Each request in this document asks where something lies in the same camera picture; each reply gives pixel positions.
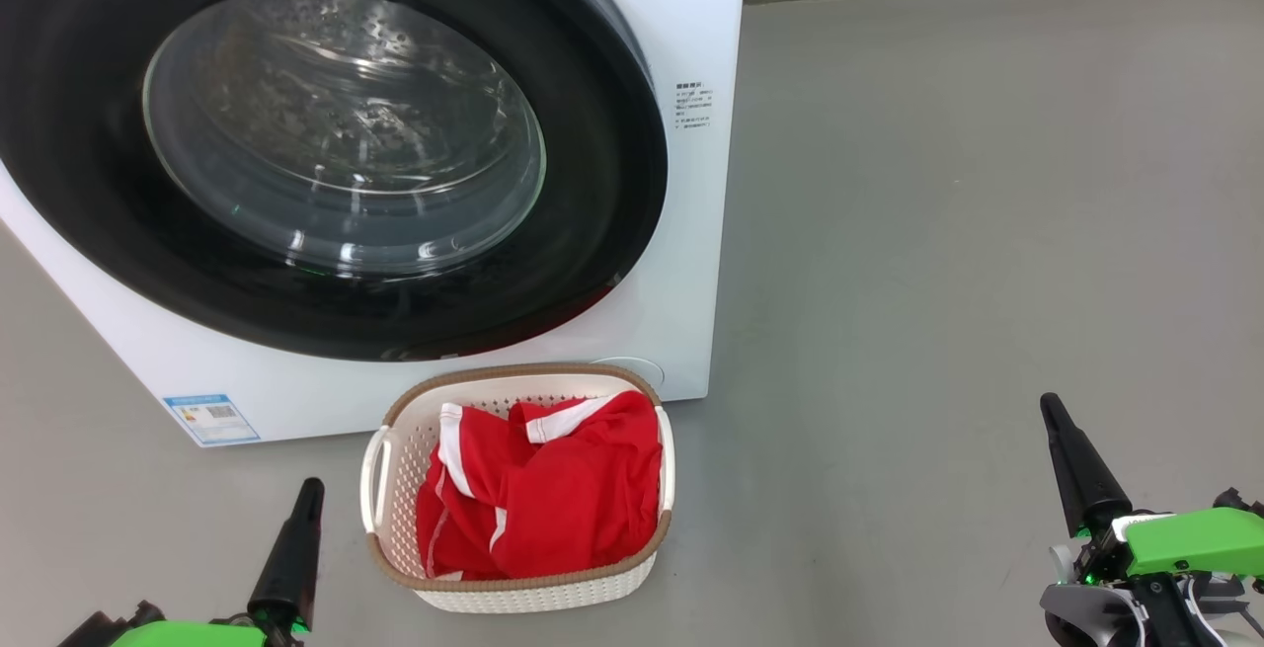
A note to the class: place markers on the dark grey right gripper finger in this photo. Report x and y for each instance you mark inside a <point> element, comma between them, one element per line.
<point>1086,479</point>

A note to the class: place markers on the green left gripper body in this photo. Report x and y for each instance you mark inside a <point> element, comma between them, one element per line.
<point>188,635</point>

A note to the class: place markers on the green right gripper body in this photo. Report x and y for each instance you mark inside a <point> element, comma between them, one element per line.
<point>1195,540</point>

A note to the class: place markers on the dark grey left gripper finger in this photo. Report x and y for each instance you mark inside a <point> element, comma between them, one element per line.
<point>291,568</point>

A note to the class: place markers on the red garment with white trim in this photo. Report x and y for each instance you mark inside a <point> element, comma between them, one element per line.
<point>573,499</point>

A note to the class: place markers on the black washing machine door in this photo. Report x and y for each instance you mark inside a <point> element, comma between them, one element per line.
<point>79,183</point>

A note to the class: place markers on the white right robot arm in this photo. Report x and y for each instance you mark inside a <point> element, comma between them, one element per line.
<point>1096,617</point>

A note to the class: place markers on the cream perforated laundry basket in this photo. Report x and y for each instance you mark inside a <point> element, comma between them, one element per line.
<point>533,596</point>

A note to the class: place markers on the white washing machine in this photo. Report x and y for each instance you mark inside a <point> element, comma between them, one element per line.
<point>681,232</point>

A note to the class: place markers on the blue energy label sticker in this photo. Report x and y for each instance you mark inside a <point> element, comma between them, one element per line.
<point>212,420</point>

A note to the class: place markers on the round white filter cover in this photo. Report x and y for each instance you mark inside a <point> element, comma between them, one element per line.
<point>642,370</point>

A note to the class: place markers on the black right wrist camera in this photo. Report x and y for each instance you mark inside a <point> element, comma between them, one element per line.
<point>1234,504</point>

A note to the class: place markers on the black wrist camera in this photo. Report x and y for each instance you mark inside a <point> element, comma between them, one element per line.
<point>99,632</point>
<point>1234,504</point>

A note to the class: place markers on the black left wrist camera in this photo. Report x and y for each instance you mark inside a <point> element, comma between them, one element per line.
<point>99,632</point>

